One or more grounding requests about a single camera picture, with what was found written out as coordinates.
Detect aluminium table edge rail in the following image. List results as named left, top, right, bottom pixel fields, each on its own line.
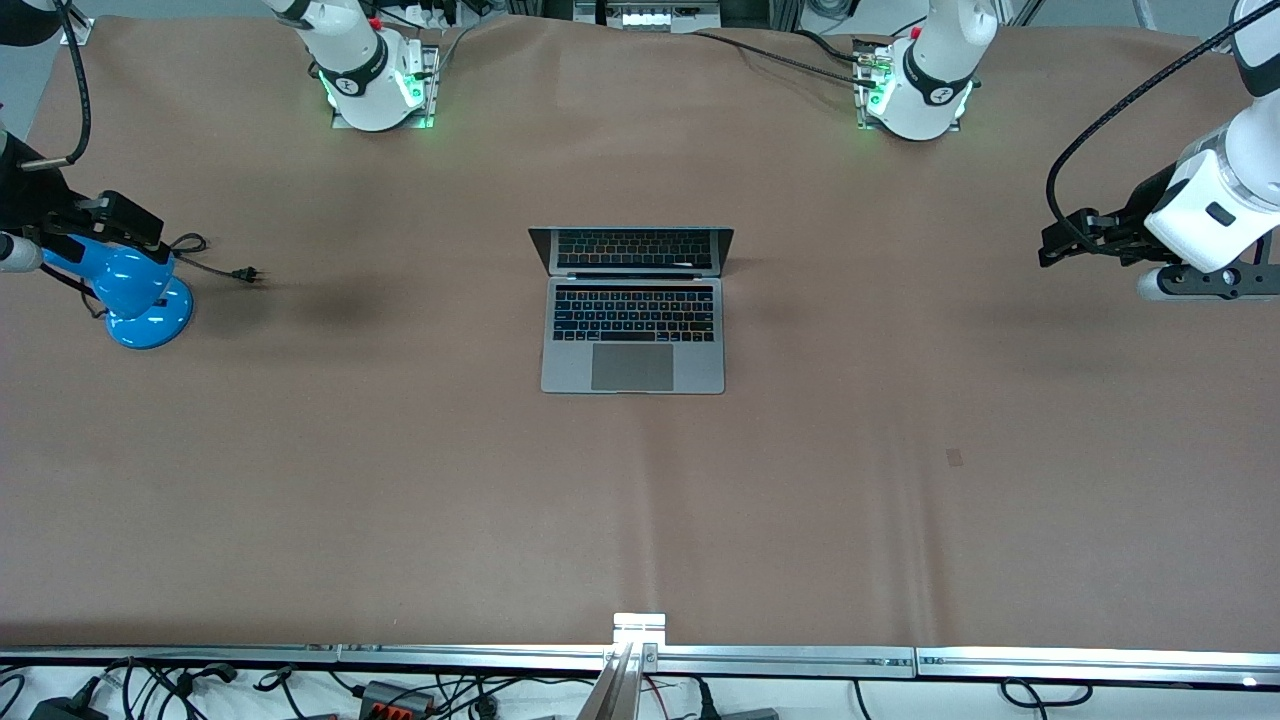
left=0, top=644, right=1280, bottom=689

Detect looped black floor cable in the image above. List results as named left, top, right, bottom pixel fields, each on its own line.
left=1002, top=678, right=1093, bottom=709

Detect aluminium cross rail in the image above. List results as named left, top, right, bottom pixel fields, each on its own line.
left=575, top=642, right=661, bottom=720

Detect black power adapter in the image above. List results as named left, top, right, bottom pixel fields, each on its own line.
left=28, top=694, right=109, bottom=720

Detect white power strip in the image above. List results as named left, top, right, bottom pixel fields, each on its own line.
left=395, top=0, right=476, bottom=29

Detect tangled black floor cables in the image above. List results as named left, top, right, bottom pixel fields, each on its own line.
left=0, top=658, right=301, bottom=720

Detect silver grey laptop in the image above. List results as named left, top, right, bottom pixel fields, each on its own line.
left=528, top=226, right=735, bottom=395

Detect black base supply cable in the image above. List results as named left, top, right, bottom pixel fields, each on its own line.
left=690, top=28, right=886, bottom=91

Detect brown table mat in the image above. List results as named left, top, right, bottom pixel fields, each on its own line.
left=0, top=14, right=1280, bottom=651

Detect shiny metal rail bracket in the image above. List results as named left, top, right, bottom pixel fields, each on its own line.
left=612, top=612, right=667, bottom=651

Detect grey control box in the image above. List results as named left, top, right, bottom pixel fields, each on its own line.
left=573, top=0, right=723, bottom=33

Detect blue desk lamp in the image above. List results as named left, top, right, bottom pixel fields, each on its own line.
left=40, top=234, right=195, bottom=351

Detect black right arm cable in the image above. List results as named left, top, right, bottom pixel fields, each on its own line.
left=18, top=0, right=93, bottom=171

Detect black box with orange connectors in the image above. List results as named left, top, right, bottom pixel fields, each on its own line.
left=358, top=680, right=437, bottom=717

